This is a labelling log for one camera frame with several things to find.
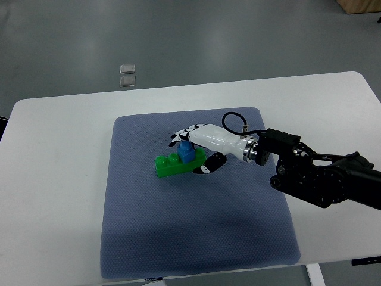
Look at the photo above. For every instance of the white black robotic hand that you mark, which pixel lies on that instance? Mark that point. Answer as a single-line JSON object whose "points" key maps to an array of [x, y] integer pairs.
{"points": [[218, 140]]}

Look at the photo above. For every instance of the blue toy block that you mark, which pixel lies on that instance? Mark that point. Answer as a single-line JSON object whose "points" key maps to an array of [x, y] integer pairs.
{"points": [[186, 152]]}

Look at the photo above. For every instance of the green four-stud toy block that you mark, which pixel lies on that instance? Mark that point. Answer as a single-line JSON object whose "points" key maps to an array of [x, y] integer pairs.
{"points": [[172, 165]]}

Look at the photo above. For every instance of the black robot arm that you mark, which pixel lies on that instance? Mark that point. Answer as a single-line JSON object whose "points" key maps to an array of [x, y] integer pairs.
{"points": [[319, 179]]}

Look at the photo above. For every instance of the blue-grey textured mat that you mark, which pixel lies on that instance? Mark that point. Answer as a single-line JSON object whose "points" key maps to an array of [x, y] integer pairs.
{"points": [[188, 224]]}

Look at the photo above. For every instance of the lower metal floor plate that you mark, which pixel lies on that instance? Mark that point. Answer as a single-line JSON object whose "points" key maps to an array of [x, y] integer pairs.
{"points": [[127, 81]]}

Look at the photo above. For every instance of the metal floor plate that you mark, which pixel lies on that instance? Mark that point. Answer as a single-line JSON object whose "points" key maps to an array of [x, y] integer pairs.
{"points": [[127, 69], [127, 81]]}

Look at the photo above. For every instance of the upper metal floor plate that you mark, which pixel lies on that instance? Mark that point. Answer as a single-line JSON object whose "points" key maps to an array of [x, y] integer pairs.
{"points": [[127, 69]]}

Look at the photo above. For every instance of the white table leg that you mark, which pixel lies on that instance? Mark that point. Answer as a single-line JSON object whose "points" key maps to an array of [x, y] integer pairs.
{"points": [[315, 275]]}

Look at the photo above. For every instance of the wooden box corner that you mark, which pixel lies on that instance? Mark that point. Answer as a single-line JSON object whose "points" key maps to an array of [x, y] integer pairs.
{"points": [[360, 6]]}

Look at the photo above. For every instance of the black table control panel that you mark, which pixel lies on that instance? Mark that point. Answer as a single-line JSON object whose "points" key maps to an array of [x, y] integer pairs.
{"points": [[365, 261]]}

